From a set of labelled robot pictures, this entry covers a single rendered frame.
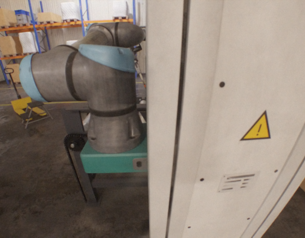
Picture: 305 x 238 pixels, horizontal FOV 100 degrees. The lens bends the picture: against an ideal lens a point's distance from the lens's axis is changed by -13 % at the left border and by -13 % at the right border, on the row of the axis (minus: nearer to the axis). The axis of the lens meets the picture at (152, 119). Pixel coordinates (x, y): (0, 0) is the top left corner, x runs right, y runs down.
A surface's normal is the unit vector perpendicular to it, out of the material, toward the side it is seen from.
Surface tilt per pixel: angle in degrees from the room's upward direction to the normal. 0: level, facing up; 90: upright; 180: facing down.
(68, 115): 90
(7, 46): 90
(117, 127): 72
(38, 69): 61
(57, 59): 41
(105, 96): 90
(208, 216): 90
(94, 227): 0
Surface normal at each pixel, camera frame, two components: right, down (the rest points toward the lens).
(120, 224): 0.00, -0.90
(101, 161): 0.07, 0.44
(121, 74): 0.62, 0.34
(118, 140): 0.30, 0.12
